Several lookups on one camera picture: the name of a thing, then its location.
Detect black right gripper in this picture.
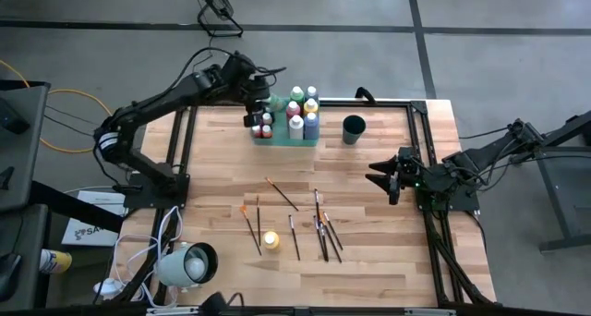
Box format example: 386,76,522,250
364,154,423,207

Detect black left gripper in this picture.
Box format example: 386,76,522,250
238,67,275,129

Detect large white paint bottle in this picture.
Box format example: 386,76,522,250
287,114,306,141

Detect dark slate blue paint bottle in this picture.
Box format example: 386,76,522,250
303,112,321,141

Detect teal translucent plastic bin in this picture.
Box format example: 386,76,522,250
250,92,321,148

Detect dark plastic cup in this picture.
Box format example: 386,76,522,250
342,114,368,146

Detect long black paintbrush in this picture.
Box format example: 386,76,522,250
313,188,331,263

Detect black paintbrush copper ferrule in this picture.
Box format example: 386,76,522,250
323,211,345,252

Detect white desk lamp black rim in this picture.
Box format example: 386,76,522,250
155,240,220,289

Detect black side table stand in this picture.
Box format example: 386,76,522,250
535,108,591,254

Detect white printed box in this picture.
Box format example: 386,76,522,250
60,189,129,248

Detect grey side desk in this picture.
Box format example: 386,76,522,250
0,79,52,214

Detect yellow white can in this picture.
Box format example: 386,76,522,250
38,248,74,275

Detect black computer mouse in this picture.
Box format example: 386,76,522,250
0,252,23,304

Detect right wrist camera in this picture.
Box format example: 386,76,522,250
397,146,419,168

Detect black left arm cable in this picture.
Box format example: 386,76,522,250
175,45,288,91

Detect black aluminium table frame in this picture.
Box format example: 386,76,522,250
108,99,498,316

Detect black clamp handle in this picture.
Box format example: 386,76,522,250
354,86,378,106

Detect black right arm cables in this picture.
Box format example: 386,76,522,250
458,125,591,195

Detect yellow power cable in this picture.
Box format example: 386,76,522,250
0,58,115,155

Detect white lamp cable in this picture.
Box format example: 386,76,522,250
91,204,187,310

